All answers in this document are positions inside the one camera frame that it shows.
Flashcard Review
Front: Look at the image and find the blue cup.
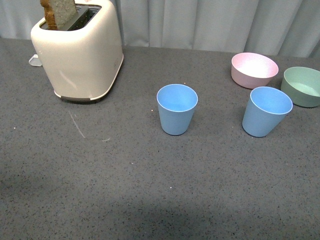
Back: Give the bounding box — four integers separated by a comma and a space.
242, 86, 293, 138
156, 84, 198, 136

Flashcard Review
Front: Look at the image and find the cream white toaster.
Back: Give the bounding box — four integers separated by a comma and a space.
30, 0, 124, 102

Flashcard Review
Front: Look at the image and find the pink bowl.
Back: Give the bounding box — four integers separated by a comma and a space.
231, 52, 279, 89

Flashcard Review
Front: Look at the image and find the white power plug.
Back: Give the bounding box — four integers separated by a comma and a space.
28, 54, 42, 67

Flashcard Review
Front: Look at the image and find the green bowl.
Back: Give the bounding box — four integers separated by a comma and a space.
280, 66, 320, 108

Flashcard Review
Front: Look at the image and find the slice of brown toast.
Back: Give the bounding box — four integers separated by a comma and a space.
40, 0, 77, 30

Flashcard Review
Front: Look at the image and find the grey window curtain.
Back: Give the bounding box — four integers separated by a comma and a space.
0, 0, 320, 58

